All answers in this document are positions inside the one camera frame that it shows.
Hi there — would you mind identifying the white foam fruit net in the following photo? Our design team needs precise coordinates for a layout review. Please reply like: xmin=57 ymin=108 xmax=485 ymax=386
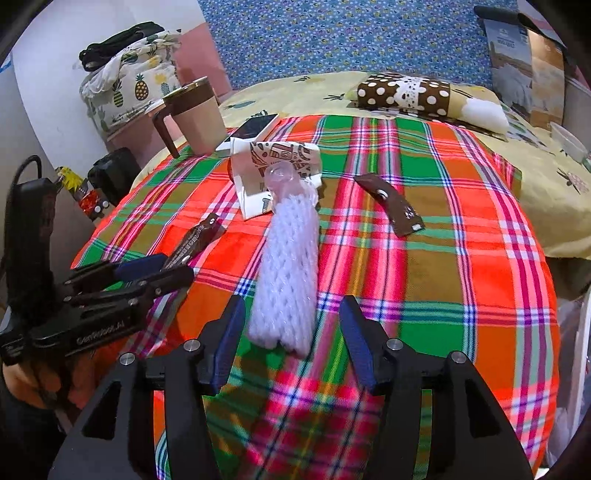
xmin=246 ymin=163 xmax=321 ymax=358

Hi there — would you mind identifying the white trash bin with liner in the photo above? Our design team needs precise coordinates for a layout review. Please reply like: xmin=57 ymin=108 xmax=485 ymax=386
xmin=545 ymin=290 xmax=590 ymax=466

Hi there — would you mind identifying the red yellow toy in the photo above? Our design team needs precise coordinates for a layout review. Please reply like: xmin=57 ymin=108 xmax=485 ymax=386
xmin=55 ymin=166 xmax=110 ymax=221

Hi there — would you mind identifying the black bag on floor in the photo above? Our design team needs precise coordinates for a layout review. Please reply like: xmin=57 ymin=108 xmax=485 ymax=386
xmin=87 ymin=147 xmax=140 ymax=206

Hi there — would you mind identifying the pink storage box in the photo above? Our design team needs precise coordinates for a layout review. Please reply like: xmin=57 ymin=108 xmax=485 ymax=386
xmin=105 ymin=99 xmax=168 ymax=168

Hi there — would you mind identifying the patterned paper bag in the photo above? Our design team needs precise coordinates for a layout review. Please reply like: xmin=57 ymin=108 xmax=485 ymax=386
xmin=230 ymin=139 xmax=322 ymax=220

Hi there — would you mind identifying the grey refrigerator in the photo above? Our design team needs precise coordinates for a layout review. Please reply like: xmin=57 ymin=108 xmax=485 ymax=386
xmin=0 ymin=55 xmax=96 ymax=296

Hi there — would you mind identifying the beige mug with brown lid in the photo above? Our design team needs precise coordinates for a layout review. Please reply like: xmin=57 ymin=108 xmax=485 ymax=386
xmin=152 ymin=77 xmax=228 ymax=158

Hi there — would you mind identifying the smartphone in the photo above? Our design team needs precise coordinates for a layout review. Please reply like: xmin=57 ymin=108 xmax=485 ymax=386
xmin=215 ymin=114 xmax=280 ymax=152

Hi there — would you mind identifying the pineapple print fabric bundle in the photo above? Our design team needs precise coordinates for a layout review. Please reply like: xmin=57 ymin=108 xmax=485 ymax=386
xmin=79 ymin=30 xmax=180 ymax=138

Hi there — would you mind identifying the black bag on top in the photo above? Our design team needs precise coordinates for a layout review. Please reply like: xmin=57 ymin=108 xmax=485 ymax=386
xmin=78 ymin=21 xmax=164 ymax=73

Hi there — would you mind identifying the colourful plaid cloth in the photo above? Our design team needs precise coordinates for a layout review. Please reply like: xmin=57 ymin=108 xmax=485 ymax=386
xmin=71 ymin=114 xmax=561 ymax=480

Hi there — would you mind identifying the blue floral headboard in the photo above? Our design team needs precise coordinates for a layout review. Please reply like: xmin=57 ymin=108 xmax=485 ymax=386
xmin=199 ymin=0 xmax=492 ymax=89

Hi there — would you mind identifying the yellow pineapple bed sheet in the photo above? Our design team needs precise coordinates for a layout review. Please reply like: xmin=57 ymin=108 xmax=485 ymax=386
xmin=133 ymin=70 xmax=591 ymax=259

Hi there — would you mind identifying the brown polka dot pillow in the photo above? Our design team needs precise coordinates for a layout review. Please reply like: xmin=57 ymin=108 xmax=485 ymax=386
xmin=346 ymin=72 xmax=509 ymax=135

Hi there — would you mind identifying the white bowl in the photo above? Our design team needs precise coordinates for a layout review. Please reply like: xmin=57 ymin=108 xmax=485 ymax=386
xmin=550 ymin=122 xmax=588 ymax=164

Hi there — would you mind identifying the bedding package box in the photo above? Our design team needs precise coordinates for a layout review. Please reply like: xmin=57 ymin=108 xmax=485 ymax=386
xmin=474 ymin=6 xmax=565 ymax=130

